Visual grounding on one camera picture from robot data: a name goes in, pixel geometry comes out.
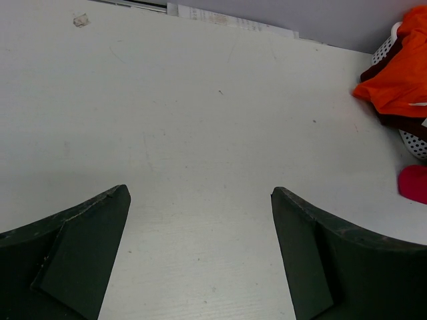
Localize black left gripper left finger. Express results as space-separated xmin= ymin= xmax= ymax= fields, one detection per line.
xmin=1 ymin=185 xmax=131 ymax=319

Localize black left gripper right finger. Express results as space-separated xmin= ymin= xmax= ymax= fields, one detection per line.
xmin=271 ymin=187 xmax=426 ymax=319

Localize orange t shirt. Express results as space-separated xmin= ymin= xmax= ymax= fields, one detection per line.
xmin=352 ymin=5 xmax=426 ymax=118

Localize pink magenta t shirt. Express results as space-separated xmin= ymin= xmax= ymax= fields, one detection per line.
xmin=398 ymin=165 xmax=427 ymax=204

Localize white perforated laundry basket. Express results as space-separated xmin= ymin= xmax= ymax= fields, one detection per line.
xmin=371 ymin=21 xmax=426 ymax=161

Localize maroon t shirt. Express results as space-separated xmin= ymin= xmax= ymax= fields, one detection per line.
xmin=360 ymin=37 xmax=426 ymax=140

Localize small tape scrap on table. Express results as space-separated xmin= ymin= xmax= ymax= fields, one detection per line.
xmin=73 ymin=13 xmax=90 ymax=28

